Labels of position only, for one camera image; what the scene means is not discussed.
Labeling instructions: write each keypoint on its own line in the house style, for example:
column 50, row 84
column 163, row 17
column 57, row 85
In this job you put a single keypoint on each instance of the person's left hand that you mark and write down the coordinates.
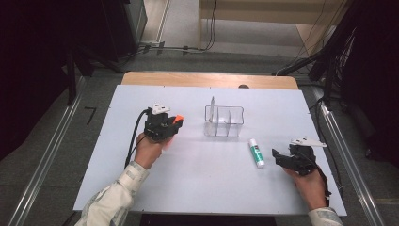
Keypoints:
column 148, row 153

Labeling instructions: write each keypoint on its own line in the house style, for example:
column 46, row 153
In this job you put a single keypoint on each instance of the white green glue stick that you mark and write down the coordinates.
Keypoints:
column 256, row 153

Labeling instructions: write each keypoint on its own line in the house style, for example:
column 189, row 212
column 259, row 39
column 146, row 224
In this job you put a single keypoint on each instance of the metal floor rail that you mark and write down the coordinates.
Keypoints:
column 354, row 175
column 47, row 163

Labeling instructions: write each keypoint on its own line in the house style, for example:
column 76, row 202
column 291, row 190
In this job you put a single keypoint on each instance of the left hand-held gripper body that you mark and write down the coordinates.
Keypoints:
column 156, row 125

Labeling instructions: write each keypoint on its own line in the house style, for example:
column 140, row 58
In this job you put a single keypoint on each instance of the clear plastic desk organizer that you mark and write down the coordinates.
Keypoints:
column 224, row 122

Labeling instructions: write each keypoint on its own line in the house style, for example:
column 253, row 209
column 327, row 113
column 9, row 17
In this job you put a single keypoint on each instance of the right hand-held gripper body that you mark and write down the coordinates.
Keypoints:
column 302, row 160

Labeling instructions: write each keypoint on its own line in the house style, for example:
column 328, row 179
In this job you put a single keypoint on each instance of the silver pen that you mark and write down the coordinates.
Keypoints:
column 212, row 108

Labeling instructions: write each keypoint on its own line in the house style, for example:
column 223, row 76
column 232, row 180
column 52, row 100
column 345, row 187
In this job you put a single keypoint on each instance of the white board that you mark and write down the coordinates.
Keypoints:
column 219, row 188

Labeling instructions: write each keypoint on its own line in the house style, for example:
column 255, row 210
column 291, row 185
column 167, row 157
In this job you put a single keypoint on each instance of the wooden table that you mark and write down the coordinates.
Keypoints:
column 188, row 80

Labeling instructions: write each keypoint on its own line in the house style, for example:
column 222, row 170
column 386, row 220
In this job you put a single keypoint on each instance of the light wooden furniture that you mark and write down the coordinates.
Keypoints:
column 266, row 12

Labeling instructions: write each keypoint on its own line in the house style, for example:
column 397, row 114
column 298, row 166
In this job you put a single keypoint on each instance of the black metal stand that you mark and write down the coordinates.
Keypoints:
column 71, row 75

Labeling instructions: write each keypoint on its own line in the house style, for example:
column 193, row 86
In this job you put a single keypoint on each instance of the black cabinet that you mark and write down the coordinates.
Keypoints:
column 125, row 28

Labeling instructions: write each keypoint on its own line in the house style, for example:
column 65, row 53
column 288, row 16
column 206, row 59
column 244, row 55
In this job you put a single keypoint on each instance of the person's right hand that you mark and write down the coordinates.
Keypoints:
column 309, row 190

